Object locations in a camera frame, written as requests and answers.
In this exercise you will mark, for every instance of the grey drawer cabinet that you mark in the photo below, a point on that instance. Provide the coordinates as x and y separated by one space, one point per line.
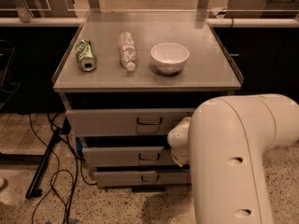
208 73

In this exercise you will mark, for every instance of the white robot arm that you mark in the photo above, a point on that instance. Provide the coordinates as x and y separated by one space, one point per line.
223 141

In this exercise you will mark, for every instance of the white bowl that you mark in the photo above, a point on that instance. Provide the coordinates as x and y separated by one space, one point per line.
169 58

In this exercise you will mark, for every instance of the white counter rail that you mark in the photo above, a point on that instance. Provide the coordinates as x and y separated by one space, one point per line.
234 23

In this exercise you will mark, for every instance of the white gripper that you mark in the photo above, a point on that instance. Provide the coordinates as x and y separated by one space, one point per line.
177 138

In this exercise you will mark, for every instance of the grey top drawer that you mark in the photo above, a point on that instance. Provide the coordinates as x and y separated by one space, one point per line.
125 122

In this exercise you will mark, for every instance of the grey bottom drawer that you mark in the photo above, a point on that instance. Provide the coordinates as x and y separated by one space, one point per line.
142 178

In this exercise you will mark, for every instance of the clear plastic water bottle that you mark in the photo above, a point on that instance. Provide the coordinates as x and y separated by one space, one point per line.
128 52

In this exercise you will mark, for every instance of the black floor stand bar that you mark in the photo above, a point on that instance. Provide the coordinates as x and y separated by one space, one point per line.
33 190

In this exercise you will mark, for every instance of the grey drawer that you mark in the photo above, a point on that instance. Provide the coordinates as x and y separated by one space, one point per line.
127 156
142 178
125 122

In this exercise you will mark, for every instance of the crushed green soda can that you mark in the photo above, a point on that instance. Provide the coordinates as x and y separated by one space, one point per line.
85 56

